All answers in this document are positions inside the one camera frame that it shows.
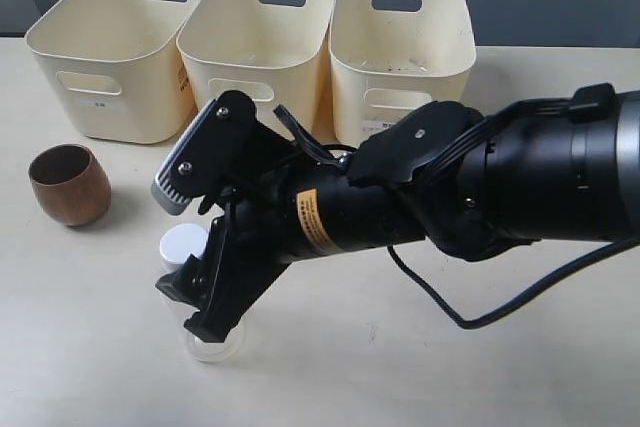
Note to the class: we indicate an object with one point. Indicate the clear plastic bottle white cap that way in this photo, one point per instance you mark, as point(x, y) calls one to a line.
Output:
point(175, 247)

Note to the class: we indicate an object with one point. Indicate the right cream plastic bin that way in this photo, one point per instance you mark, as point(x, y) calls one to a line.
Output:
point(389, 57)

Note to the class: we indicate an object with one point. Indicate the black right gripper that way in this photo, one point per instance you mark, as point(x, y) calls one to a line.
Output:
point(279, 206)

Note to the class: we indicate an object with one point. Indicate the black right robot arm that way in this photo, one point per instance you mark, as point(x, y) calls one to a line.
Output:
point(474, 185)

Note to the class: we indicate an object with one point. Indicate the middle cream plastic bin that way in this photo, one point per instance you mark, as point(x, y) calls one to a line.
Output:
point(275, 51)

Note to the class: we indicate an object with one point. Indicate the brown wooden cup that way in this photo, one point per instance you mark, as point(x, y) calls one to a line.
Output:
point(70, 184)

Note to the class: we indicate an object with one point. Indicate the left cream plastic bin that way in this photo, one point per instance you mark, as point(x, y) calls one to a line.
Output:
point(114, 66)

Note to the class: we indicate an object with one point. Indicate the cream plastic bin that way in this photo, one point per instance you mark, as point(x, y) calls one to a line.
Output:
point(114, 66)
point(275, 51)
point(389, 57)

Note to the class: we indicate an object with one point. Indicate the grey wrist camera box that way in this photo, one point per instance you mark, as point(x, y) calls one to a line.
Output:
point(201, 158)

